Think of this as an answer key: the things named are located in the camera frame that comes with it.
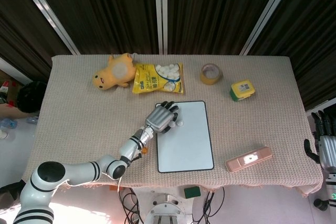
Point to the yellow tape roll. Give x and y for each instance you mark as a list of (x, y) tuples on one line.
[(210, 80)]

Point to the green tub yellow lid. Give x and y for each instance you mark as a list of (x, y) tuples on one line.
[(242, 87)]

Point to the black rounded object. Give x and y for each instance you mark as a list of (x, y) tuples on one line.
[(30, 95)]

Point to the yellow marshmallow bag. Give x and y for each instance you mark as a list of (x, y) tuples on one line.
[(149, 79)]

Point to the pink pencil case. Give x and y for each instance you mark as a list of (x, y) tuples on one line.
[(248, 159)]

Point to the beige waffle tablecloth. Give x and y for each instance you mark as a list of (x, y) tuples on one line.
[(78, 103)]

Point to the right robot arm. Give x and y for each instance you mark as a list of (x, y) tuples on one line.
[(331, 184)]

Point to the brown cardboard box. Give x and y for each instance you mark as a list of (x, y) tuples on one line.
[(9, 95)]

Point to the white frame post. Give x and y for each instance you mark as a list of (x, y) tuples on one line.
[(267, 14), (47, 11), (160, 11)]

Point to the yellow plush toy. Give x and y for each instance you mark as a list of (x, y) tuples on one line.
[(113, 73)]

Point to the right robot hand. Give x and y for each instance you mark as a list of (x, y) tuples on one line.
[(328, 150)]

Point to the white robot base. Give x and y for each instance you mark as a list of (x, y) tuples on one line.
[(165, 211)]

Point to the white rectangular board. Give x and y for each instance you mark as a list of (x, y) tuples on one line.
[(189, 150)]

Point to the orange round token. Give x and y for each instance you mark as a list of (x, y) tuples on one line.
[(144, 151)]

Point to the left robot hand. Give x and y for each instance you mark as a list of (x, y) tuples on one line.
[(158, 117)]

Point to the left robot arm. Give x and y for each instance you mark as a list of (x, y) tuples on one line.
[(78, 171)]

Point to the dark pleated curtain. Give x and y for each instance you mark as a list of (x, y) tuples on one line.
[(110, 11)]

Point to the clear plastic bottle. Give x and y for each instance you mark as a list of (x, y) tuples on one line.
[(32, 119), (6, 123)]

